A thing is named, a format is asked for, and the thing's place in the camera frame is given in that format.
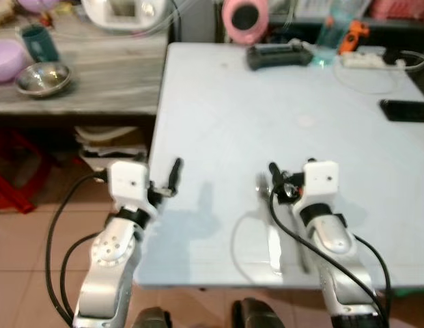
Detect white kitchen appliance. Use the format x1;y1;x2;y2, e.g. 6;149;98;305
81;0;173;32

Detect grey wooden side table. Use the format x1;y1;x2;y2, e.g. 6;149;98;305
0;17;171;127

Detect stainless steel bowl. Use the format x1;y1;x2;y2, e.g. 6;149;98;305
15;61;73;98

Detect red plastic basket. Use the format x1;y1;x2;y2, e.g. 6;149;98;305
367;0;424;22

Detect black right robot leg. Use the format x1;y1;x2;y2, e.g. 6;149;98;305
231;297;289;328

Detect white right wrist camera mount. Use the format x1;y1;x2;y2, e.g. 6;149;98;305
292;159;339;214

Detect purple plastic container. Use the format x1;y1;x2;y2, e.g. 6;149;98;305
16;0;63;15

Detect stacked white boxes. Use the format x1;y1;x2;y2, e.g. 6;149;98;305
74;124;152;173

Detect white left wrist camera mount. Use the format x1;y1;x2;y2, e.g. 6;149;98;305
106;160;152;214

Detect short black arm cable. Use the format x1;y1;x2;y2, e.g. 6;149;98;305
59;232;100;314
350;234;393;305

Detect long black right arm cable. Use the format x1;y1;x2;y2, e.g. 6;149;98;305
268;190;388;323

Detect pink round fan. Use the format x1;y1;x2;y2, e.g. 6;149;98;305
221;0;271;46

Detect long black arm cable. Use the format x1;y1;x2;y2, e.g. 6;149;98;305
45;172;110;323
268;190;388;323

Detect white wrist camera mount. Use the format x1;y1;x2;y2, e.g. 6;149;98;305
106;160;152;214
292;159;339;214

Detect white power cord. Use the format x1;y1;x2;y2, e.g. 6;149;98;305
333;49;424;94

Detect black handheld controller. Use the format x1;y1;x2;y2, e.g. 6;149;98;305
246;42;315;71

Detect clear glass plate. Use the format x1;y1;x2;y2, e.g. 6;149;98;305
231;207;315;285

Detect orange power tool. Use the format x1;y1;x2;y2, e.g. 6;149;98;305
337;20;371;56

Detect short black right arm cable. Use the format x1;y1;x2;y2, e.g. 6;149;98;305
350;234;393;305

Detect short black left arm cable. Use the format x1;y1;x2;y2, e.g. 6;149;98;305
59;232;100;314

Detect dark teal mug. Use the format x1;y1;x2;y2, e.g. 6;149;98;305
18;23;61;64

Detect clear teal plastic cup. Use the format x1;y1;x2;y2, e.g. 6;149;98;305
315;15;353;67

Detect white power strip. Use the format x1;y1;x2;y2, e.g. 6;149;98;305
341;53;388;70

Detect black smartphone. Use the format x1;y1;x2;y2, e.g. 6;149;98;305
379;99;424;124

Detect black left robot leg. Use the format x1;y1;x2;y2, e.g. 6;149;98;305
129;307;173;328

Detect black robot leg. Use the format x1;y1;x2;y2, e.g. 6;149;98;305
231;297;289;328
129;307;173;328

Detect purple plastic bowl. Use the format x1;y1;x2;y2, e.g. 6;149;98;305
0;38;29;85

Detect long black left arm cable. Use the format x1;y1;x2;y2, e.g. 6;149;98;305
45;172;110;323

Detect red plastic stool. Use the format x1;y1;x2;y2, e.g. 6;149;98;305
0;128;50;214

